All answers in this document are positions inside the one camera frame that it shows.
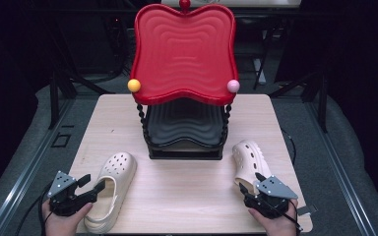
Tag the metal table clip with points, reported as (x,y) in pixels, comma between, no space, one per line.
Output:
(306,210)

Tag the person's left hand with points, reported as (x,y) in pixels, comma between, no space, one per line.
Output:
(60,226)

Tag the black metal stand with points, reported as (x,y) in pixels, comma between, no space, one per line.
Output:
(323,105)
(54,98)

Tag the person's right hand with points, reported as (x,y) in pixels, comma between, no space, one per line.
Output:
(280,227)

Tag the cream clog shoe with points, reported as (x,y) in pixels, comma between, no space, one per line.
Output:
(119,166)
(249,157)

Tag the aluminium floor rail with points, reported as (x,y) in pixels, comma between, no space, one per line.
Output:
(23,177)
(341,177)

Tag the red and black shoe rack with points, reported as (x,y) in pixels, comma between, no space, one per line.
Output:
(183,49)

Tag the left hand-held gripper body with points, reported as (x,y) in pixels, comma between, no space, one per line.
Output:
(64,198)

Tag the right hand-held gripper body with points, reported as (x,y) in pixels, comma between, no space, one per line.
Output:
(272,190)

